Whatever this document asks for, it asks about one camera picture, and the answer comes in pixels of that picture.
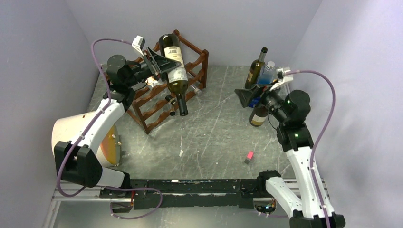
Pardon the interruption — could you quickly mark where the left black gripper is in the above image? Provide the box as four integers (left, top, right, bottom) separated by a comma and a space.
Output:
125, 47, 182, 87

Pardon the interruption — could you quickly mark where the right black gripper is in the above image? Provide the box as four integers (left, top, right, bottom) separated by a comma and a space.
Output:
234, 80, 289, 124

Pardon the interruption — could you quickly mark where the dark bottle cream label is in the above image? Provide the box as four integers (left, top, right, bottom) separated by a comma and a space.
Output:
159, 34, 189, 116

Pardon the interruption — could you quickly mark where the green wine bottle silver cap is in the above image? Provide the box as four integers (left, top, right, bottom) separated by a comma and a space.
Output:
244, 47, 268, 89

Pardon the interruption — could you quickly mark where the dark bottle gold foil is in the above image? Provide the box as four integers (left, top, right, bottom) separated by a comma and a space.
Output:
249, 106, 268, 127

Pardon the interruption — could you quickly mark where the blue labelled clear bottle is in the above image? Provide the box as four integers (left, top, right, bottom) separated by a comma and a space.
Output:
248, 61, 278, 109

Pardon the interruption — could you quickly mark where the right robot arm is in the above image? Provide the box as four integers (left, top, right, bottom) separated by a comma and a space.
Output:
234, 84, 346, 228

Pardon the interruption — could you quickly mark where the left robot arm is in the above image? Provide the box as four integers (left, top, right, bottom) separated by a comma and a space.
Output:
53, 49, 181, 198

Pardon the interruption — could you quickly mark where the brown wooden wine rack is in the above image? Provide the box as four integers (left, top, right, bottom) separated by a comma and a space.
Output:
106, 30, 209, 133

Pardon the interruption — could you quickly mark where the clear bottle lower rack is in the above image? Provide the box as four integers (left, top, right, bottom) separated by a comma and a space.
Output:
146, 77, 202, 95

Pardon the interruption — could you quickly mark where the small red grey block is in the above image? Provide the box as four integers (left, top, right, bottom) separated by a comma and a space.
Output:
244, 151, 254, 164

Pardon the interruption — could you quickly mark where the white drum orange lid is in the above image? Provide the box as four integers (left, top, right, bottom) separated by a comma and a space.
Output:
51, 111, 121, 167

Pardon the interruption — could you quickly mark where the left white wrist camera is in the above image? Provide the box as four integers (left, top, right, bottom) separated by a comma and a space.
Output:
131, 35, 145, 58

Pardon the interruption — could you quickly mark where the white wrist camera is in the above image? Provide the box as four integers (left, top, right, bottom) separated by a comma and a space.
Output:
270, 67, 293, 91
131, 35, 145, 58

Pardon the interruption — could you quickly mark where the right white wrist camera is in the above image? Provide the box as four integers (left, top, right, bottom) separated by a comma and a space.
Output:
270, 67, 293, 91

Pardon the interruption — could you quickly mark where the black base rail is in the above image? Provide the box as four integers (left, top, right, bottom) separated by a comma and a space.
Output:
100, 179, 271, 209

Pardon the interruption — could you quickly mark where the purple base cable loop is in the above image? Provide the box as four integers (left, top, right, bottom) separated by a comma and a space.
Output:
109, 187, 163, 220

